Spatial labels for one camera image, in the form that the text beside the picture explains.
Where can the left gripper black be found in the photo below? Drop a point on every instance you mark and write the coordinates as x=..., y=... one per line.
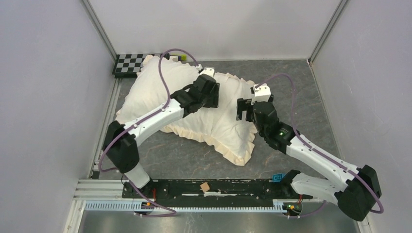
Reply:
x=213, y=102

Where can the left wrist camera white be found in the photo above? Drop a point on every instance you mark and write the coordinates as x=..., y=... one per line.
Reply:
x=209, y=71

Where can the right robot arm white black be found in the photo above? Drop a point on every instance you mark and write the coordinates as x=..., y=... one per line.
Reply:
x=355, y=190

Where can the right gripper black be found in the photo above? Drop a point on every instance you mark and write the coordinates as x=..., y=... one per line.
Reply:
x=244, y=105

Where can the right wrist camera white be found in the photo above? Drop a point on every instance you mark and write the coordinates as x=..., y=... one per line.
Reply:
x=261, y=93

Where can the blue toy brick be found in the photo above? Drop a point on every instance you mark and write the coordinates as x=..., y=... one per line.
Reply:
x=276, y=178

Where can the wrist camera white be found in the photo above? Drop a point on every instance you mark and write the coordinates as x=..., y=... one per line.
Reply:
x=209, y=71
x=261, y=93

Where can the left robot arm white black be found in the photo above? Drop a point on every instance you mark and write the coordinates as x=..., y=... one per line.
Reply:
x=122, y=140

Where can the small tan cube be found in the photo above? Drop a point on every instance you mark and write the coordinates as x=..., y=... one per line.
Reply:
x=205, y=187

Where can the black white checkerboard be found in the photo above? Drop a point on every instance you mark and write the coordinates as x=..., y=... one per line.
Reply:
x=128, y=65

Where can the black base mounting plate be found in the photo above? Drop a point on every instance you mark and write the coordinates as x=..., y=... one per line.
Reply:
x=223, y=192

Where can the light blue cable duct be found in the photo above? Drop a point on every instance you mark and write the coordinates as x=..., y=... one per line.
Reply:
x=142, y=206

